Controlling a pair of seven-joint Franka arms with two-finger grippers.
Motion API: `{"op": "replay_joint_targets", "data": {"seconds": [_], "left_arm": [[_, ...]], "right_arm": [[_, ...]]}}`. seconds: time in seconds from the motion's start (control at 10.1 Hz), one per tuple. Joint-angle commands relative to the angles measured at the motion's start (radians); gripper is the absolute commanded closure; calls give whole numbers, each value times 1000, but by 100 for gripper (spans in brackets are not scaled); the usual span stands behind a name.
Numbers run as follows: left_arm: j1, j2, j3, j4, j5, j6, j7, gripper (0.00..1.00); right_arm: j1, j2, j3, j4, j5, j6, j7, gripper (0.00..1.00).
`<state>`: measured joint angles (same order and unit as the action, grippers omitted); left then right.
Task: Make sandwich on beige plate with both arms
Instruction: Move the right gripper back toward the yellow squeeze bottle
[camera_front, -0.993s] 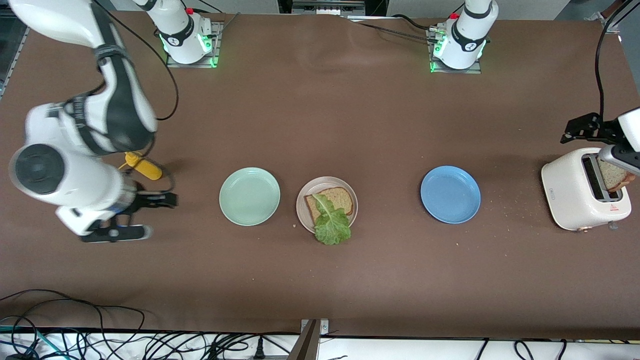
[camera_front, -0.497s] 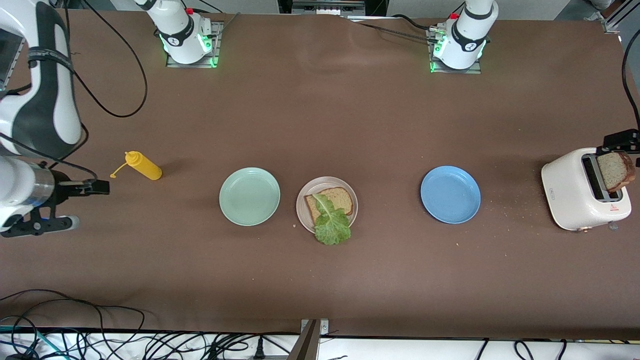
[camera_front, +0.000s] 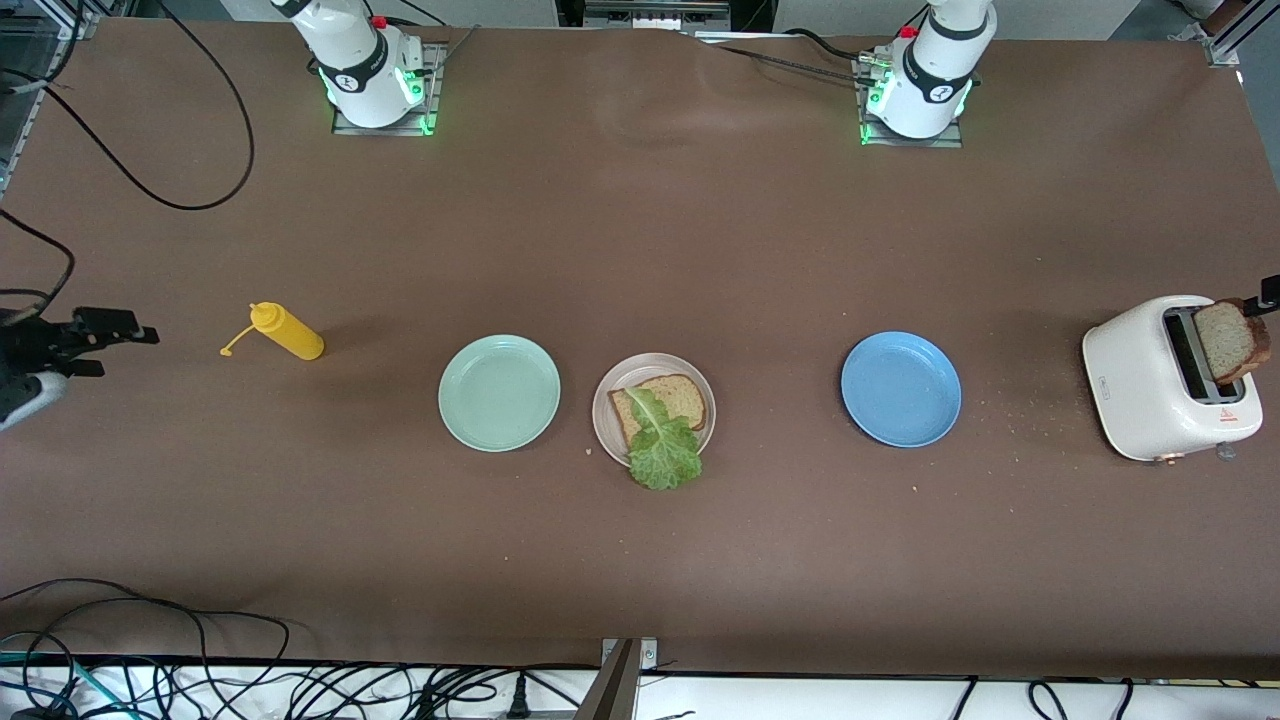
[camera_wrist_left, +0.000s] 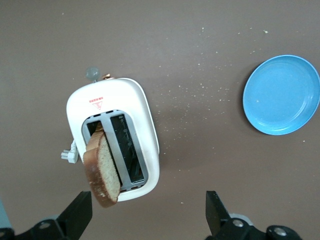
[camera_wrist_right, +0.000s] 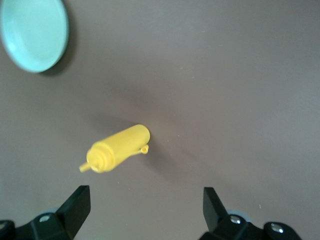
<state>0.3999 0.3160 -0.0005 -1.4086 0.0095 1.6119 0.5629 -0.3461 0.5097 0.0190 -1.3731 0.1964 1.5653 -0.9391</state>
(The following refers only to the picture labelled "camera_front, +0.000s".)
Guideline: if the beige plate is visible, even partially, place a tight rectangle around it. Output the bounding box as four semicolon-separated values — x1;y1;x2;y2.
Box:
591;352;718;474

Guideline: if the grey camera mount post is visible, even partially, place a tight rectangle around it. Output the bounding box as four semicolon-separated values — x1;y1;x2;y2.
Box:
573;640;641;720

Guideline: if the yellow squeeze bottle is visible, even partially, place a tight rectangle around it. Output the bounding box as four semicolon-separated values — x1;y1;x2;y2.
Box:
220;301;326;361

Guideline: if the braided black cable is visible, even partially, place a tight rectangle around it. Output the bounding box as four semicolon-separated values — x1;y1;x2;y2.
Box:
690;38;871;83

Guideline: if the black equipment box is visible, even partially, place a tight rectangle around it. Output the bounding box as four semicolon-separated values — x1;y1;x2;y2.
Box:
555;0;776;36

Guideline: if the aluminium frame rack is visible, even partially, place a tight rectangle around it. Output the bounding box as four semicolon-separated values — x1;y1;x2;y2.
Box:
0;0;101;196

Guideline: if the green lettuce leaf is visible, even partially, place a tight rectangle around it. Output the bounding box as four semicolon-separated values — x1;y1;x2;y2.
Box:
625;387;704;492

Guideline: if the aluminium frame corner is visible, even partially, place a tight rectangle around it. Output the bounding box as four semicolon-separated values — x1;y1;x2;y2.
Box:
1205;0;1280;69

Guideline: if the looping black cable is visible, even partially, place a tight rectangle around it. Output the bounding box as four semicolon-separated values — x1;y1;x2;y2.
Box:
0;577;291;701

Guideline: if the metal clamp bracket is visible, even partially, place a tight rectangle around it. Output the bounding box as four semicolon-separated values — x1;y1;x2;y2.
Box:
600;637;661;673

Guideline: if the white toaster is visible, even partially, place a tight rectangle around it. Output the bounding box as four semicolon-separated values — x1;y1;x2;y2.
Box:
1081;294;1265;466

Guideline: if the mint green plate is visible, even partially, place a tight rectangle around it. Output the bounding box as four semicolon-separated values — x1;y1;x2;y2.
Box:
437;334;562;454

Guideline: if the brown table cover sheet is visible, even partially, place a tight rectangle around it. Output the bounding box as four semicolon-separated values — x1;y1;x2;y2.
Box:
0;18;1280;681

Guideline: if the teal cable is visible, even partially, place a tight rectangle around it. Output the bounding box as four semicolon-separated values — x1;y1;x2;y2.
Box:
0;650;133;719

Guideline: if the brown bread slice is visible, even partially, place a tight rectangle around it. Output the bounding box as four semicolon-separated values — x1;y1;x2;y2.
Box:
1193;298;1273;387
608;373;709;451

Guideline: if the blue plate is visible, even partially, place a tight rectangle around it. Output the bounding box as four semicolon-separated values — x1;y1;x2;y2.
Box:
840;331;963;449

